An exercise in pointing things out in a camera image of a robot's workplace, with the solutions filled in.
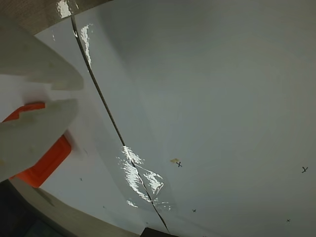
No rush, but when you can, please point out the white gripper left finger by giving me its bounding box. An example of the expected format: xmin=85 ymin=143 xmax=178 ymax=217
xmin=0 ymin=98 xmax=79 ymax=183

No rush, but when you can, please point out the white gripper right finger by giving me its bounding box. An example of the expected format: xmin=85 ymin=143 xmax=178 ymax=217
xmin=0 ymin=14 xmax=85 ymax=92

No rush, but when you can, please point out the orange square block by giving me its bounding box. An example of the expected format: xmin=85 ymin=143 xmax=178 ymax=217
xmin=0 ymin=102 xmax=73 ymax=189

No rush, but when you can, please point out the white paper sheet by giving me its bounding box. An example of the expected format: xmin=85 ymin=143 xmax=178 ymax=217
xmin=0 ymin=17 xmax=171 ymax=236
xmin=73 ymin=0 xmax=316 ymax=237

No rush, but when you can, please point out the clear tape patch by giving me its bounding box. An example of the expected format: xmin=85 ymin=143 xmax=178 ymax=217
xmin=116 ymin=145 xmax=179 ymax=213

